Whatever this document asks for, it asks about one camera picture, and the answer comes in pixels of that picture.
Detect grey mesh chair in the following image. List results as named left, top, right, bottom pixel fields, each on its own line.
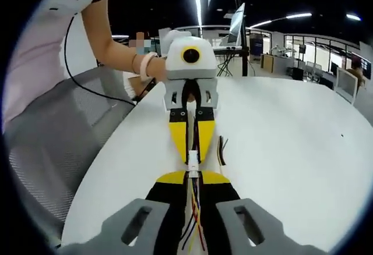
left=4, top=68, right=139, bottom=249

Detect straight ceiling light strip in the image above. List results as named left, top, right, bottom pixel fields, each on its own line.
left=192, top=0, right=204, bottom=26

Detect black stand pole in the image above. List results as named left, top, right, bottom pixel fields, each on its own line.
left=241, top=4, right=252, bottom=77

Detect blue standing banner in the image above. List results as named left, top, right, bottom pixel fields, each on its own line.
left=249, top=34, right=263, bottom=61

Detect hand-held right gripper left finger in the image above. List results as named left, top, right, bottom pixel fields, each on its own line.
left=59, top=171, right=187, bottom=255

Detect curved ceiling light strip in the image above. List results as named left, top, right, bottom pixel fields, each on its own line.
left=249, top=12, right=313, bottom=29

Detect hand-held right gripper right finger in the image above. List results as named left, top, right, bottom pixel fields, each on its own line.
left=202, top=171, right=323, bottom=255

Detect white JST connector coloured wires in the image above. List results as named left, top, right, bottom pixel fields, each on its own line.
left=179, top=164, right=212, bottom=253

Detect wooden background desk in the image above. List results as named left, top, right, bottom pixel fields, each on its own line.
left=260, top=52, right=290, bottom=74

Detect thin black cable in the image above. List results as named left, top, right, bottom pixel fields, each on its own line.
left=63, top=15, right=155, bottom=106

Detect white framed monitor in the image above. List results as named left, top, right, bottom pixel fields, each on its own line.
left=334, top=66, right=360, bottom=105

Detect person's left hand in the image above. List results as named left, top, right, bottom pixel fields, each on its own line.
left=147, top=56, right=168, bottom=82

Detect loose black yellow wire ends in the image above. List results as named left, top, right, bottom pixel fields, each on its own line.
left=216, top=134, right=230, bottom=167

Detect black cables under stand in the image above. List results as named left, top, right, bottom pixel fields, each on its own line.
left=216, top=49, right=234, bottom=77

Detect pink bracelet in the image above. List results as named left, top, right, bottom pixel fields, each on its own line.
left=139, top=52, right=159, bottom=83

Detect person in pink shirt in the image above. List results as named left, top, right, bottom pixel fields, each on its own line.
left=4, top=0, right=113, bottom=125

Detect tilted silver monitor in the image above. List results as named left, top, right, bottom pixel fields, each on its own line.
left=226, top=2, right=247, bottom=48

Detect white cable connector dark wires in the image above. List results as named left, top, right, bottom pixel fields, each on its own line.
left=188, top=112, right=202, bottom=166

